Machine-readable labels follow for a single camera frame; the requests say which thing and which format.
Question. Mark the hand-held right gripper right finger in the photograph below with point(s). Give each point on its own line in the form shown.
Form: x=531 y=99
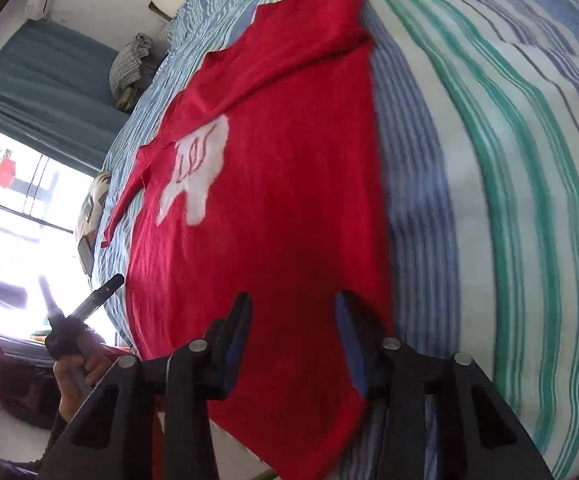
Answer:
x=352 y=345

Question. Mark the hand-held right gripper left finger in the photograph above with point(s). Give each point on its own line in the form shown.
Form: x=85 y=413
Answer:
x=237 y=345

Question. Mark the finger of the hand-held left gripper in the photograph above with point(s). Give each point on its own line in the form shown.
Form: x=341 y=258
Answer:
x=49 y=297
x=99 y=296

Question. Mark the red sweater with rabbit print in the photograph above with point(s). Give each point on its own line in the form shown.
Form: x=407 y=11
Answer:
x=294 y=185

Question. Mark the person's left hand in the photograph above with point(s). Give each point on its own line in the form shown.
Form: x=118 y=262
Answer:
x=76 y=390

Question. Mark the dark remote control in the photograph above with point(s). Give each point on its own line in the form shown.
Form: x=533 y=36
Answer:
x=85 y=259

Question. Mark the window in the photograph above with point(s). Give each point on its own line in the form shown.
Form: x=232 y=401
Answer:
x=19 y=240

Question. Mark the dark red cloth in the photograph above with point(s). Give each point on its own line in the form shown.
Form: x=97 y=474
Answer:
x=9 y=385

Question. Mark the patterned pillow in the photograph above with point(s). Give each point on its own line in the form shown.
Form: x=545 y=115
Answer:
x=94 y=200

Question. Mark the teal curtain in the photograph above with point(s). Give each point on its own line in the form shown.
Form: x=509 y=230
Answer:
x=44 y=80

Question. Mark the striped bed sheet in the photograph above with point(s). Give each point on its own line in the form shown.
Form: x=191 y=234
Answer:
x=494 y=160

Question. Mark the checked cloth bundle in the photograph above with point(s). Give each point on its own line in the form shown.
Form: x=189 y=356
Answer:
x=129 y=62

